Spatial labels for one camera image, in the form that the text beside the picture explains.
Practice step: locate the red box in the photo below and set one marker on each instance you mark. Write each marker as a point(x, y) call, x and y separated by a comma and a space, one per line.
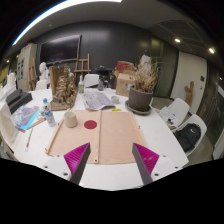
point(124, 66)

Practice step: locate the yellow marker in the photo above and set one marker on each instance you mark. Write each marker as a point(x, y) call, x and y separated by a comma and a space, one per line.
point(116, 110)

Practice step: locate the grey pot saucer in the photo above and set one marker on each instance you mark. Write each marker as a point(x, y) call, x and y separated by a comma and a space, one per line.
point(128, 107)

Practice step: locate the white papers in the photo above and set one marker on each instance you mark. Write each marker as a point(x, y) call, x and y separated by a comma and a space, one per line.
point(167, 115)

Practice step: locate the grey newspaper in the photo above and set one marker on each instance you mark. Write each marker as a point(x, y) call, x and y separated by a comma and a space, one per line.
point(96, 100)

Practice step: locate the white cabinet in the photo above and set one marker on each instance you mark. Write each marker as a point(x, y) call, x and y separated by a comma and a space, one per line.
point(25, 66)

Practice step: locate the clear glass bottle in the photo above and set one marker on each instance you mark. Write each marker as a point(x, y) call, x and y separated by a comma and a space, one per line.
point(100, 85)

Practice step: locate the white blue-capped drink bottle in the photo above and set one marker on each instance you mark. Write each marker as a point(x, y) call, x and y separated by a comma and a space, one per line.
point(49, 116)

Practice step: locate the white plaster bust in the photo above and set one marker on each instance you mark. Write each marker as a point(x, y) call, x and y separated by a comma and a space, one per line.
point(43, 70)

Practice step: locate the wooden paintbrush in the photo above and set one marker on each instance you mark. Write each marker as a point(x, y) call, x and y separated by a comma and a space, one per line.
point(36, 123)
point(29, 138)

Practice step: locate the brown cardboard box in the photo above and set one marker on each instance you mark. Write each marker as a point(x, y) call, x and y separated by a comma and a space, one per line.
point(123, 85)

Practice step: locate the white plaster figure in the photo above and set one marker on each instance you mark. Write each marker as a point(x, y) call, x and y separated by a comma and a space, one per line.
point(145, 63)

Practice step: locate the flat round red coaster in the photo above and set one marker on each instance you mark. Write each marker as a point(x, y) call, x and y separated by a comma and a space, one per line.
point(90, 124)

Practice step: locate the dried plant in grey pot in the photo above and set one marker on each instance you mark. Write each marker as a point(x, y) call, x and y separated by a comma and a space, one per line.
point(140, 98)

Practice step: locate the colourful painted book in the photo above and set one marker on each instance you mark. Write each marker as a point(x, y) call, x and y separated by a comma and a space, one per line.
point(25, 117)

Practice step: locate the white spray bottle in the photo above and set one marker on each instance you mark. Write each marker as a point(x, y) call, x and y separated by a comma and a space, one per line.
point(81, 87)

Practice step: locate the wooden easel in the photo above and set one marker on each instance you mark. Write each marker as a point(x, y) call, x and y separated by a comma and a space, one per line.
point(32, 75)
point(82, 70)

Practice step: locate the black box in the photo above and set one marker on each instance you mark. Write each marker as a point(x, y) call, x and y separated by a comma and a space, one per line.
point(13, 96)
point(20, 101)

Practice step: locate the long ceiling light strip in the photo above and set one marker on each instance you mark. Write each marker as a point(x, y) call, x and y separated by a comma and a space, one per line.
point(50, 11)

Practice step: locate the black backpack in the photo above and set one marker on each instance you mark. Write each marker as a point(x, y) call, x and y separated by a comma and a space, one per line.
point(187, 136)

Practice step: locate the round ceiling spotlight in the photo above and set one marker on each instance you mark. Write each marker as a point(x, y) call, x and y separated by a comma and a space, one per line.
point(177, 40)
point(211, 50)

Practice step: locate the black side table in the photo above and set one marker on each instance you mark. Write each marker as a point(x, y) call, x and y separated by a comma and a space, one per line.
point(104, 70)

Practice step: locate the black wall screen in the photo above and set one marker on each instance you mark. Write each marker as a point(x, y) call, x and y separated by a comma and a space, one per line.
point(60, 49)

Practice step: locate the white chair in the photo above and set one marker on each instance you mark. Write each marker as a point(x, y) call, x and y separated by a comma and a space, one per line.
point(91, 80)
point(200, 121)
point(41, 85)
point(181, 108)

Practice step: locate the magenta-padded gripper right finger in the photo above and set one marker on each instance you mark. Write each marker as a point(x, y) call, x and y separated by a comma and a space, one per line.
point(148, 159)

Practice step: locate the white ceramic mug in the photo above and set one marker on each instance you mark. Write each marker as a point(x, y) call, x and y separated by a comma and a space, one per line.
point(70, 120)

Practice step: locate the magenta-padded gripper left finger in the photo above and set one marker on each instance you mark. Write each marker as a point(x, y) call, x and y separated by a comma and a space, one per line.
point(76, 159)

